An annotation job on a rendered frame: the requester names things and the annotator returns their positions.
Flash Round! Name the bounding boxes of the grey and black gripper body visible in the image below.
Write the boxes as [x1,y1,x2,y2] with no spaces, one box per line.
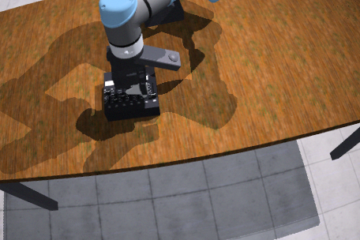
[107,46,147,90]

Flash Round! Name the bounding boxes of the dark grey lighting desk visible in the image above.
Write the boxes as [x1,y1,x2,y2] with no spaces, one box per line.
[103,66,160,122]

